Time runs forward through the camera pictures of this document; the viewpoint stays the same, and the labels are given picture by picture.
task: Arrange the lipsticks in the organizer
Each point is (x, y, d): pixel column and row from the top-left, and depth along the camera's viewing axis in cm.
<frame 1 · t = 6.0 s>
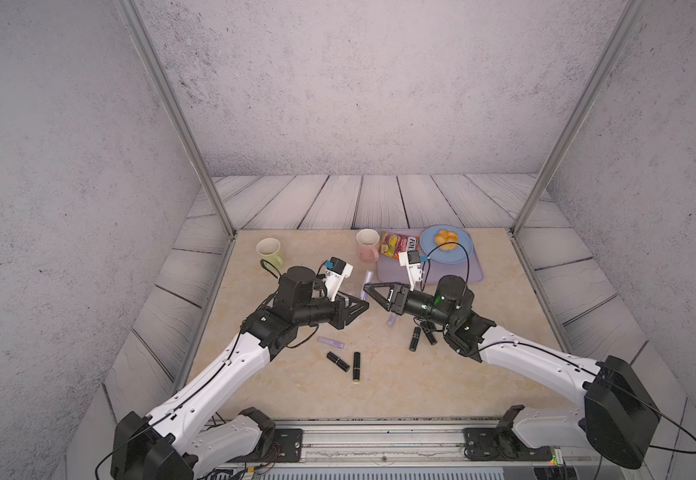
left hand: (369, 307, 70), fingers closed
right hand: (369, 290, 68), fingers open
green mug: (269, 251, 106), point 9 cm above the table
pink mug: (368, 245, 106), point 10 cm above the table
colourful snack bag: (391, 243, 114), point 5 cm above the table
blue plate: (427, 244, 117), point 2 cm above the table
bread roll: (443, 236, 117), point 4 cm above the table
lavender lipstick tube: (391, 320, 97), on the table
lavender lipstick tube 2: (330, 342, 91), point 2 cm above the table
black lipstick: (338, 361, 88), on the table
black lipstick 2: (415, 338, 93), on the table

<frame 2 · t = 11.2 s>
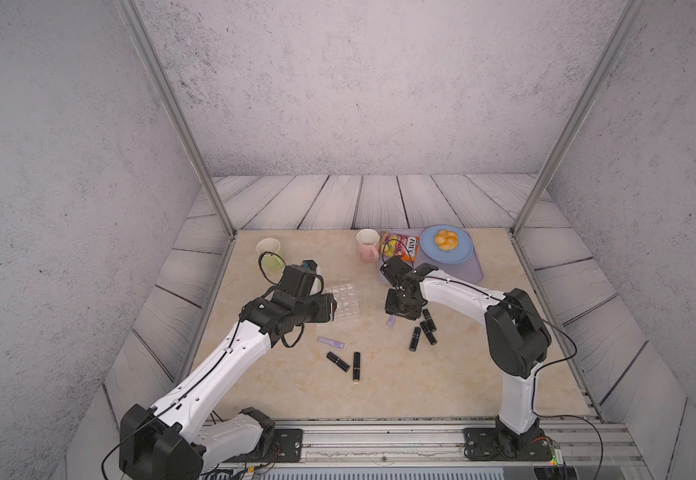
left hand: (333, 305, 78), fingers open
right hand: (394, 312, 92), fingers open
the named things where they were.

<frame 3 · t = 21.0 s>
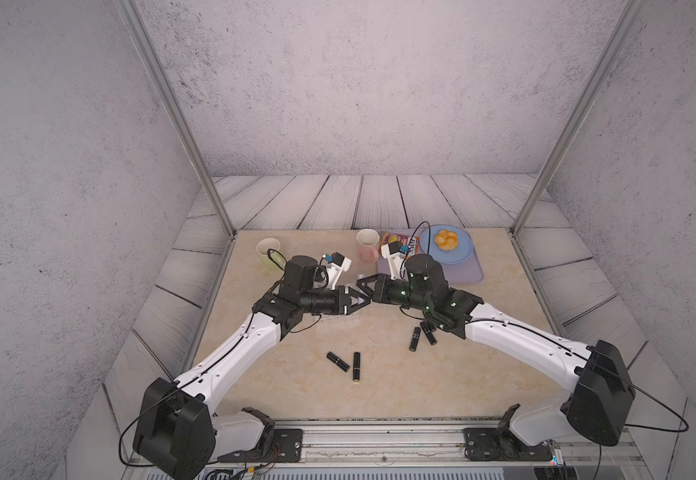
left hand: (371, 304, 72), fingers closed
right hand: (357, 285, 72), fingers closed
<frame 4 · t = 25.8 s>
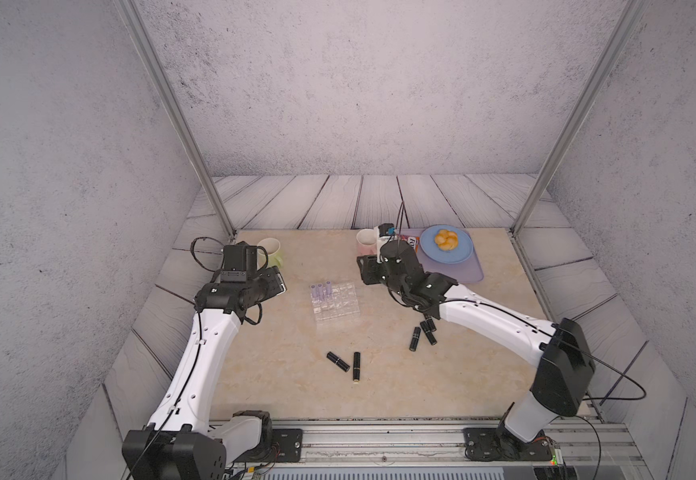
left hand: (279, 280, 78), fingers open
right hand: (363, 259, 79), fingers open
clear acrylic lipstick organizer: (343, 301, 98), point 4 cm above the table
lavender lipstick tube 3: (320, 292, 96), point 8 cm above the table
